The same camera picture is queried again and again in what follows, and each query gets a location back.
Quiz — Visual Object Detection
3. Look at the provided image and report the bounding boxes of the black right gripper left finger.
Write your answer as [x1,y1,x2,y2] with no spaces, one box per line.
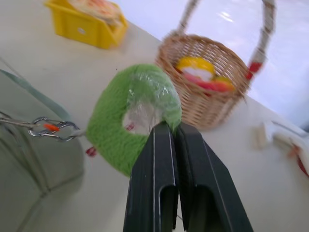
[123,121,180,232]

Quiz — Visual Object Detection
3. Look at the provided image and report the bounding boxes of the green plush ring keychain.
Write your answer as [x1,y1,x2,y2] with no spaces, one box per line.
[85,63,183,178]

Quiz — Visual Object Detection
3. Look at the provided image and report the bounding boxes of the round printed packet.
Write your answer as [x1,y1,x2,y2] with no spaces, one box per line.
[64,0,123,25]

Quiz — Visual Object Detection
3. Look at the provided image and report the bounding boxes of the silver carabiner clip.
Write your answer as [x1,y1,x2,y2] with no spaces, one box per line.
[28,116,80,142]

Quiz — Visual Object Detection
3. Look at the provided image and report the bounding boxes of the wicker basket with handle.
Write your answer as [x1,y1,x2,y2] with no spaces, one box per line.
[154,0,276,131]

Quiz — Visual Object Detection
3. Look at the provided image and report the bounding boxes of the pale green zip pouch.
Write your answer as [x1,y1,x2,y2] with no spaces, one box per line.
[0,69,85,232]

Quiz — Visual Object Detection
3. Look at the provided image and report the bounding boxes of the yellow plastic bin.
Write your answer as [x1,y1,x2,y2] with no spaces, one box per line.
[43,0,128,50]

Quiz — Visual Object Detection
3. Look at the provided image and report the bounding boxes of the red and orange toy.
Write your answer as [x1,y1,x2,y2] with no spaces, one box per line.
[184,73,235,93]

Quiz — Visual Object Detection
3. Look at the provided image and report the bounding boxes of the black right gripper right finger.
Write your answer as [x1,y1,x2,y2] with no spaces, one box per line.
[174,123,254,232]

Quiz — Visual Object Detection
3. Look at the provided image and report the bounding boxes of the white and red object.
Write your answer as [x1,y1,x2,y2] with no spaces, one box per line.
[270,120,309,177]

